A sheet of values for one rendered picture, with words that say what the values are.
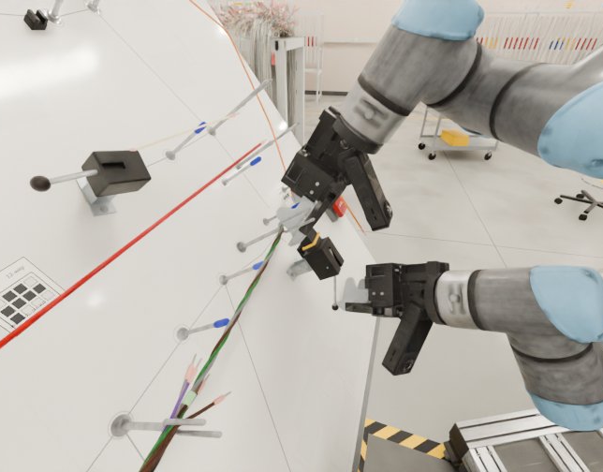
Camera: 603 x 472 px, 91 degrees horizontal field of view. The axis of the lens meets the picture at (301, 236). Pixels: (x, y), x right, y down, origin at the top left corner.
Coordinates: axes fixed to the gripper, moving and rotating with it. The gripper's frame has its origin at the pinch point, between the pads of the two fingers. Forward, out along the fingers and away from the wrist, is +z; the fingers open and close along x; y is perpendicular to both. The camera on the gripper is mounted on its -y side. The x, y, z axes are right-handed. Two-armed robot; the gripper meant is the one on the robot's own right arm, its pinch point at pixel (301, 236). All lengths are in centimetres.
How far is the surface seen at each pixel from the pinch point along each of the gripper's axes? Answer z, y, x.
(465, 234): 63, -117, -214
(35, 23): -11.9, 37.9, 12.3
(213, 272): 3.2, 7.0, 14.2
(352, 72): 120, 129, -797
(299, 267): 5.8, -3.0, 0.4
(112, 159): -10.2, 18.9, 20.2
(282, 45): -8, 40, -62
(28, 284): -1.7, 17.0, 29.9
